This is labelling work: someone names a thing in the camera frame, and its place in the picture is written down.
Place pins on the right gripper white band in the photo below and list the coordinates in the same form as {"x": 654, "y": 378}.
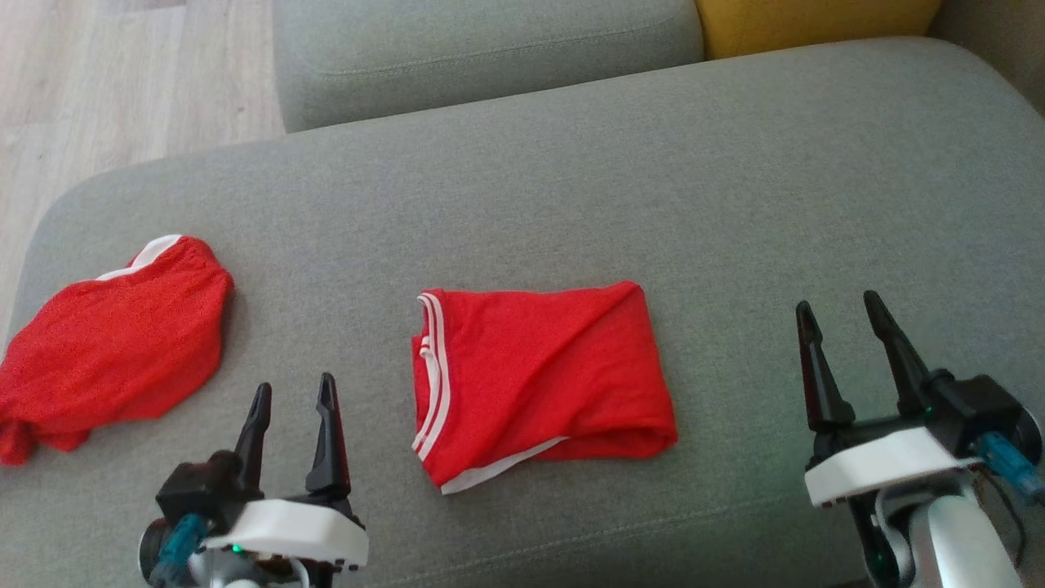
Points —
{"x": 882, "y": 461}

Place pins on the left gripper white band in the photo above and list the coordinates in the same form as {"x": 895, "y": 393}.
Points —
{"x": 294, "y": 531}

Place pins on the red shorts white waistband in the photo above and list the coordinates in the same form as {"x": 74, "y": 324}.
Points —
{"x": 114, "y": 351}

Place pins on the red Bulls basketball jersey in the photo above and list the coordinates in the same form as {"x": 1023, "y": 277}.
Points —
{"x": 547, "y": 376}

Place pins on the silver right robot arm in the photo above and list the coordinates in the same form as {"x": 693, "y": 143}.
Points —
{"x": 947, "y": 539}

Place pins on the grey sofa seat cushion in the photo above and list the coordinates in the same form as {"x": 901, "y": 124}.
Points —
{"x": 571, "y": 204}

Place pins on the yellow cushion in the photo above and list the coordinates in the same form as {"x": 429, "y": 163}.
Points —
{"x": 816, "y": 24}

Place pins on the grey sofa back cushion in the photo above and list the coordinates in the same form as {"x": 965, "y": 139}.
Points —
{"x": 490, "y": 57}

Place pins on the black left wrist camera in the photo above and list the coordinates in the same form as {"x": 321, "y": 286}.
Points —
{"x": 200, "y": 486}

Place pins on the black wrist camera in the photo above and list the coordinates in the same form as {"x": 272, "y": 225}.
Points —
{"x": 984, "y": 408}
{"x": 200, "y": 486}

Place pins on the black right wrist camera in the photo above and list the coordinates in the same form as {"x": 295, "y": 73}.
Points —
{"x": 984, "y": 408}

